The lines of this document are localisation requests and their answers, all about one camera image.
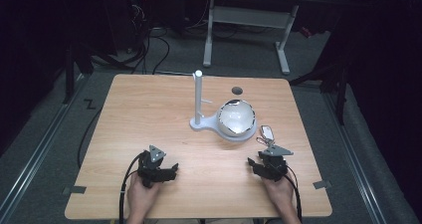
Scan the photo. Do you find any person's left hand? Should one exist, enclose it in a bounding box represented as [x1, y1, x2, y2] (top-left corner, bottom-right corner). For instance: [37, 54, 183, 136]
[126, 172, 164, 216]

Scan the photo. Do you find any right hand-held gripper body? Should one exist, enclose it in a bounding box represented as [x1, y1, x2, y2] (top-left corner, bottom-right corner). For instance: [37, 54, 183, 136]
[257, 144, 295, 182]

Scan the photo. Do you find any white bowl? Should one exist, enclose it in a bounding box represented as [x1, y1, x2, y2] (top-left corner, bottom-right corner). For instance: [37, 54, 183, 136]
[216, 99, 257, 138]

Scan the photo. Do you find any white key fob with ring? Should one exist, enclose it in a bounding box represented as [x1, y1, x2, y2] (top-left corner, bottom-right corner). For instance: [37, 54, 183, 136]
[255, 124, 276, 149]

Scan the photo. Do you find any grey tape piece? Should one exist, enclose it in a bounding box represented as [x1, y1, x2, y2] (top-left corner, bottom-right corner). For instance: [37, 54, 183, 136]
[313, 179, 332, 190]
[62, 185, 88, 195]

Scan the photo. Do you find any black cable under table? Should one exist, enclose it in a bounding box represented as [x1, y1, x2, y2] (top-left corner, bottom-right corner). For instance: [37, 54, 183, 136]
[77, 107, 104, 169]

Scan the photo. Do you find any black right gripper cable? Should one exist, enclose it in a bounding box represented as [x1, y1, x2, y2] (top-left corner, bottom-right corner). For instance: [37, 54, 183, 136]
[284, 164, 304, 224]

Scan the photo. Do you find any black metal stand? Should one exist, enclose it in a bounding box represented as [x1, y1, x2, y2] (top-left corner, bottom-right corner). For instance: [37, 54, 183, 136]
[289, 59, 350, 126]
[61, 39, 96, 105]

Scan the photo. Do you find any wooden desk with white frame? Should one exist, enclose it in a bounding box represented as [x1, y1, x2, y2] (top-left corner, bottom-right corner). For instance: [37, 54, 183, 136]
[201, 0, 342, 76]

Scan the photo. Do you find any person's right hand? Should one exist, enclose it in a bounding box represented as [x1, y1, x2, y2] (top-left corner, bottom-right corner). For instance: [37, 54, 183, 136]
[261, 174, 297, 214]

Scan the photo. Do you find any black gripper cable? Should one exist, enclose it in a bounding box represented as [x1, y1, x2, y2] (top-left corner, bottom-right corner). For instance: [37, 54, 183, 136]
[284, 164, 304, 224]
[118, 151, 145, 224]

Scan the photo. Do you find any bundle of black floor cables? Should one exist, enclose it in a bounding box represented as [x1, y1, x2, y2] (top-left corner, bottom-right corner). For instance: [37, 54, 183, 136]
[129, 0, 171, 76]

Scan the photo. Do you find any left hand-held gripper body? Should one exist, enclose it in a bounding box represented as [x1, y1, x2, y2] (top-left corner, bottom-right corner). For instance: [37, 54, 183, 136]
[136, 144, 176, 189]

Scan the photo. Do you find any white stand with post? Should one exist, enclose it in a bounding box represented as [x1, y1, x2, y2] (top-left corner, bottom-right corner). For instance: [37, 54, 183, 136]
[189, 69, 259, 143]

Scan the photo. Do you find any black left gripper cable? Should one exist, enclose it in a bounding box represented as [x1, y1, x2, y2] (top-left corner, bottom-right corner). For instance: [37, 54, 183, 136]
[118, 151, 145, 224]

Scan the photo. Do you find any metal floor rail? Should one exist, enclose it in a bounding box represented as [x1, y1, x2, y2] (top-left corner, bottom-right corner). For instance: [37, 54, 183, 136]
[0, 74, 88, 218]
[321, 90, 387, 224]

